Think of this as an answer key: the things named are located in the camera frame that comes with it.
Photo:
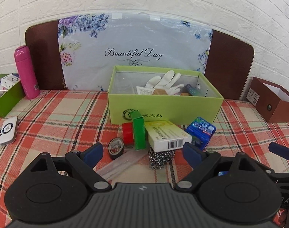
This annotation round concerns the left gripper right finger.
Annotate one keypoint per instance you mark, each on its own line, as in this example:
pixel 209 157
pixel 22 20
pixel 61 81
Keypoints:
pixel 203 165

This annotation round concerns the black tape roll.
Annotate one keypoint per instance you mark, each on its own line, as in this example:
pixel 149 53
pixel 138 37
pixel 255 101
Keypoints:
pixel 115 148

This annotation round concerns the clear plastic tube case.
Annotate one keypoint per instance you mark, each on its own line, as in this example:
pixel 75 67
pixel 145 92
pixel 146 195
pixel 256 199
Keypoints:
pixel 117 166

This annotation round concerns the floral Beautiful Day pillow bag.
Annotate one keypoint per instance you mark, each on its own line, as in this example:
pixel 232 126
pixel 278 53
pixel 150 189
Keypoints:
pixel 90 45

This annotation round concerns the blue mint gum box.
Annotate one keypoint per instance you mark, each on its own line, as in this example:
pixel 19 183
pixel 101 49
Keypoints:
pixel 201 132

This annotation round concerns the brown cardboard shoe box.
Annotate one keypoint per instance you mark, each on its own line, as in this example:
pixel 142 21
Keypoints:
pixel 270 100

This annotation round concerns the small green box with items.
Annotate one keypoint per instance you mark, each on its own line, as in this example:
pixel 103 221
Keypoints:
pixel 11 92

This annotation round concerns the yellow white medicine box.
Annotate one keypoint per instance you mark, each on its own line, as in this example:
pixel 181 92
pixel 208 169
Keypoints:
pixel 166 136

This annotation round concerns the steel wool scrubber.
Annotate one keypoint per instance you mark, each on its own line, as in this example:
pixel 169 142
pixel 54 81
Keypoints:
pixel 158 160

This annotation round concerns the white rubber glove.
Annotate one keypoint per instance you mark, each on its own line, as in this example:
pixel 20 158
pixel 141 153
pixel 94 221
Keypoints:
pixel 166 83

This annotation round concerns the green narrow carton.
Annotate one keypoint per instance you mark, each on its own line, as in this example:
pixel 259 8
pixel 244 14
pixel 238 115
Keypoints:
pixel 138 130

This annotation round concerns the white wireless charger device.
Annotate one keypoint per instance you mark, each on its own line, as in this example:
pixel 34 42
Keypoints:
pixel 8 131

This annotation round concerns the red tape roll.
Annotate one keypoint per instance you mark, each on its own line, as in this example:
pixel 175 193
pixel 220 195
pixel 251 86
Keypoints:
pixel 127 133

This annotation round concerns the pink thermos bottle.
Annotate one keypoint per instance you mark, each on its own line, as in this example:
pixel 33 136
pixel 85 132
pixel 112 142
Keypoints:
pixel 26 72

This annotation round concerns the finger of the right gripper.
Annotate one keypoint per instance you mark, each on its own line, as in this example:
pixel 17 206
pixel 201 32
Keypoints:
pixel 279 150

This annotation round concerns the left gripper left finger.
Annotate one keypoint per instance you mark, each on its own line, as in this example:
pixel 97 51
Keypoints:
pixel 82 165

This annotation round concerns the small white packet in box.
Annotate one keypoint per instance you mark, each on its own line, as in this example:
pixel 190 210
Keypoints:
pixel 144 91

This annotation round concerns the brown small box in box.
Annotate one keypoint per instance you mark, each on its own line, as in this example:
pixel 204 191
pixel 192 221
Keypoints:
pixel 160 92

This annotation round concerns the lime green cardboard box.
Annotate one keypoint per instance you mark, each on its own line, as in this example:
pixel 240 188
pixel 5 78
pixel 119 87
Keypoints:
pixel 181 110

